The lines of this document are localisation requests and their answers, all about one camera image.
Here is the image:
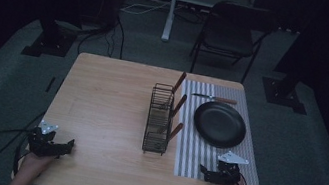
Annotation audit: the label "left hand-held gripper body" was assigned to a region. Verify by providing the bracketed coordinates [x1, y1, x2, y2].
[24, 117, 64, 161]

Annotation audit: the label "black round plate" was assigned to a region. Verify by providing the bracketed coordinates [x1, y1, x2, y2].
[188, 97, 251, 153]

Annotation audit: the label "black wire cutlery rack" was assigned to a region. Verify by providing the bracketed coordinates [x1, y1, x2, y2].
[140, 81, 180, 158]

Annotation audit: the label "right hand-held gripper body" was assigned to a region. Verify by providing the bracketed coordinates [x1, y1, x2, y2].
[208, 149, 251, 185]

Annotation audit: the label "black folding chair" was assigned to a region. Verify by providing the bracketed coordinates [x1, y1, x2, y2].
[186, 0, 278, 89]

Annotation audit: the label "wooden-handled utensil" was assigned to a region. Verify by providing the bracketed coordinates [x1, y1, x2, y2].
[156, 118, 185, 154]
[163, 69, 188, 111]
[159, 91, 188, 134]

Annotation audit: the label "white floor cable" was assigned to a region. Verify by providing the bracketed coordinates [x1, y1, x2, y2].
[119, 0, 172, 20]

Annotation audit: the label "black stand with base plate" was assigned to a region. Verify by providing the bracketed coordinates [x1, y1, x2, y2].
[256, 8, 324, 116]
[20, 13, 81, 64]

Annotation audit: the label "small dark floor strip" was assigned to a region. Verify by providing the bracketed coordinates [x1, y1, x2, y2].
[44, 75, 58, 95]

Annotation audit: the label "wooden-handled knife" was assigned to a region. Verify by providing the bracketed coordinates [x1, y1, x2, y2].
[190, 91, 239, 107]

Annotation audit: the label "grey striped placemat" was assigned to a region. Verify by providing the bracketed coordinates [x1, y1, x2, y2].
[166, 77, 276, 185]

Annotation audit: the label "black floor cables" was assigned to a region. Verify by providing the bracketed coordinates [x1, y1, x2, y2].
[75, 10, 130, 63]

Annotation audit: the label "person's left hand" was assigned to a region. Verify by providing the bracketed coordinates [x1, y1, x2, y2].
[17, 149, 59, 183]

